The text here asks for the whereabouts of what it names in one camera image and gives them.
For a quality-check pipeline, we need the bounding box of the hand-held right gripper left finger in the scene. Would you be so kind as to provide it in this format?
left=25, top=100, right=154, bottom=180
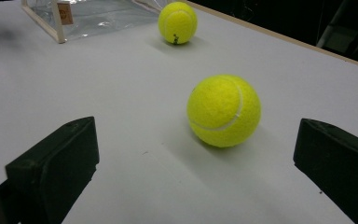
left=0, top=116, right=101, bottom=224

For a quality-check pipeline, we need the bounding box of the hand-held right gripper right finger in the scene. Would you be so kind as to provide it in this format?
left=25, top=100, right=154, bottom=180
left=293, top=118, right=358, bottom=224

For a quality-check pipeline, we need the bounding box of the clear plastic tote bag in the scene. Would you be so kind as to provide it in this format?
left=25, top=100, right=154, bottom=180
left=21, top=0, right=169, bottom=45

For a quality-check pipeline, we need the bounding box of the white table board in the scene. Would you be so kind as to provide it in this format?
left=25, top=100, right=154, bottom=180
left=0, top=0, right=358, bottom=224

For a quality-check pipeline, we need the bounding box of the black metal stand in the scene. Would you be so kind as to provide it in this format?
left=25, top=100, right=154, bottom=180
left=316, top=0, right=358, bottom=68

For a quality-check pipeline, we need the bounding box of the yellow tennis ball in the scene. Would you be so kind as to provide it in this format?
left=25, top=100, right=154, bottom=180
left=186, top=74, right=262, bottom=148
left=158, top=1, right=199, bottom=46

